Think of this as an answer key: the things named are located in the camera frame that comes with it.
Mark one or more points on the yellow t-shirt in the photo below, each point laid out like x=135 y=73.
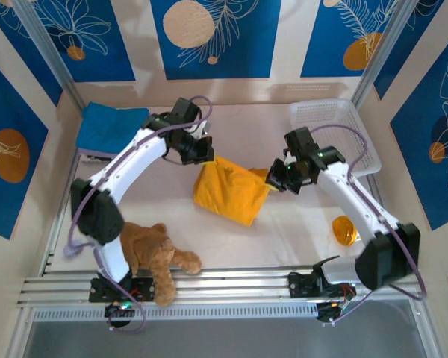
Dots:
x=231 y=190

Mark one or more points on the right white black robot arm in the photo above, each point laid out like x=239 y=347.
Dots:
x=384 y=257

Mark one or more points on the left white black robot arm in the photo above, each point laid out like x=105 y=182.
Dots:
x=97 y=216

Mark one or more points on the white table cover sheet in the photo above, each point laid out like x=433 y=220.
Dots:
x=246 y=130

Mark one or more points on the orange and white cup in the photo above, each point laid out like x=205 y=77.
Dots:
x=344 y=229

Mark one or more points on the white perforated plastic basket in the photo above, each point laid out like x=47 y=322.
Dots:
x=343 y=115

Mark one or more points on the folded blue t-shirt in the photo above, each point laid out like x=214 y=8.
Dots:
x=108 y=127

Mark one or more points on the brown plush teddy bear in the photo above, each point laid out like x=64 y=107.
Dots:
x=153 y=250

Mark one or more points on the right black controller box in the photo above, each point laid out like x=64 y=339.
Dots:
x=326 y=313

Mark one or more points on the black controller box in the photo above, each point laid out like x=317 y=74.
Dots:
x=326 y=313
x=117 y=309

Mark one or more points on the lavender round disc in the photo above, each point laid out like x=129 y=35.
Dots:
x=70 y=253

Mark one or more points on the left black controller box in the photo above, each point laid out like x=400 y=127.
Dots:
x=117 y=309

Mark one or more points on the left white camera mount bracket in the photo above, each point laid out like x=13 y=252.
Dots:
x=201 y=129

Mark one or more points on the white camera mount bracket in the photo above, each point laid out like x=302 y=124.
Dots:
x=201 y=129
x=287 y=153

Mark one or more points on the right white camera mount bracket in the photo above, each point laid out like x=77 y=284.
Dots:
x=287 y=153

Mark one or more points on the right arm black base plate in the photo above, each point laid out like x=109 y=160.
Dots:
x=296 y=285

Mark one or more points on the aluminium cross rail frame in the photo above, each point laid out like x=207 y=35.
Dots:
x=227 y=283

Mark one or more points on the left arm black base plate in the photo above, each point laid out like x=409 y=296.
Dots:
x=143 y=289

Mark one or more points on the aluminium corner post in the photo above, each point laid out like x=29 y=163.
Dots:
x=381 y=44
x=48 y=41

